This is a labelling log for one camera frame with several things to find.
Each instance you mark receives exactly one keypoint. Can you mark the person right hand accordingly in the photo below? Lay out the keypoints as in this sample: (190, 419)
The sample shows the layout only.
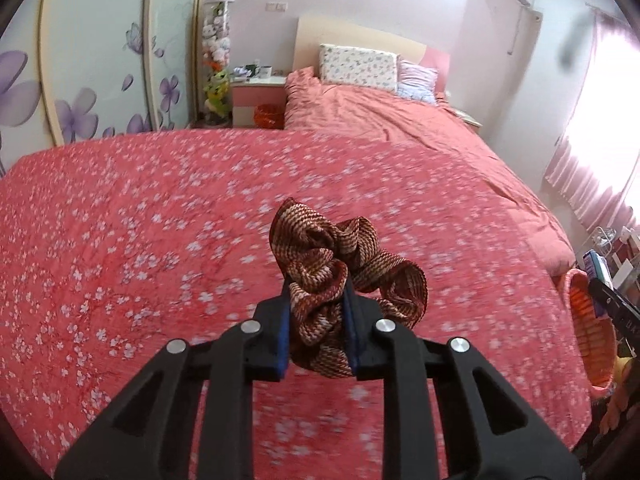
(620, 399)

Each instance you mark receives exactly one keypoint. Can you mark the small orange bin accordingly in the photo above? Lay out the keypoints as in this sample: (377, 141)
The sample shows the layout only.
(269, 116)

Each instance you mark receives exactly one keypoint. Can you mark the sliding wardrobe with flowers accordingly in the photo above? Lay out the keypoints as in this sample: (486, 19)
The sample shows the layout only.
(78, 70)

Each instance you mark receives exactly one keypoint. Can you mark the white mug on nightstand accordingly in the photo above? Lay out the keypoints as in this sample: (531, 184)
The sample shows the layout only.
(265, 72)

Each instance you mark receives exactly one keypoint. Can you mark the orange plastic laundry basket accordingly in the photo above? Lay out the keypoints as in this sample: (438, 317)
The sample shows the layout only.
(595, 337)

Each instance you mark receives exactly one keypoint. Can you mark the striped pink pillow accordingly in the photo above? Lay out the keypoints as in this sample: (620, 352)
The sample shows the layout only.
(416, 82)

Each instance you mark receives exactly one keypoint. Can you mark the blue tissue pack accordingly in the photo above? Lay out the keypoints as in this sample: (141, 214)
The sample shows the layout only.
(597, 269)

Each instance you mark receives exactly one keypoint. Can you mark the cluttered desk with items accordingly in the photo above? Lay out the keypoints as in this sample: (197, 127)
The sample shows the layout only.
(623, 264)

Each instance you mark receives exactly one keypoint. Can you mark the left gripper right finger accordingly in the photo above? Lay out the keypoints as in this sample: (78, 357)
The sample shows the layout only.
(355, 336)

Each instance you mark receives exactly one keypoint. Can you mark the pink white left nightstand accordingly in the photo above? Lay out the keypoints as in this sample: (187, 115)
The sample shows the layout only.
(246, 96)

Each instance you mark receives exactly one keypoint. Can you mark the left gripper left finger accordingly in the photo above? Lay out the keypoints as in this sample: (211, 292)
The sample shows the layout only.
(283, 329)

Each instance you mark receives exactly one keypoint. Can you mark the white wire rack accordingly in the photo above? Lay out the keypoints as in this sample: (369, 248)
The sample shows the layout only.
(601, 239)

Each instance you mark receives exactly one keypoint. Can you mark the beige pink headboard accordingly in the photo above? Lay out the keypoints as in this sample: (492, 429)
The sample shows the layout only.
(313, 30)

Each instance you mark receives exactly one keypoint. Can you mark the bed with pink duvet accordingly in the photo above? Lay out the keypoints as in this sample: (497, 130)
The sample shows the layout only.
(367, 113)

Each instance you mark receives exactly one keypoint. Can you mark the floral white pillow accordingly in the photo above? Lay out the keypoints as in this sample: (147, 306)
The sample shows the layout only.
(357, 66)

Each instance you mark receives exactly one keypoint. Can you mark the right bedside nightstand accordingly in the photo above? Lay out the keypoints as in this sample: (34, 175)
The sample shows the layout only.
(470, 122)

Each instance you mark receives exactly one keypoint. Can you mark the hanging plush toy holder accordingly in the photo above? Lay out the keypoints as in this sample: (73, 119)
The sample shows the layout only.
(216, 47)

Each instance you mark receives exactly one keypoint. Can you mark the brown plaid scrunchie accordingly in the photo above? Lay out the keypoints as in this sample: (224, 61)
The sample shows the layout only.
(318, 259)

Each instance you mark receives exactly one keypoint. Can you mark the pink window curtains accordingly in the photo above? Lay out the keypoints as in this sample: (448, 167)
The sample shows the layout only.
(595, 166)

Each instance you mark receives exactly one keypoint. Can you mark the red floral table cloth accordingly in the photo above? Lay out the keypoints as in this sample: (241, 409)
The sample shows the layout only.
(111, 248)

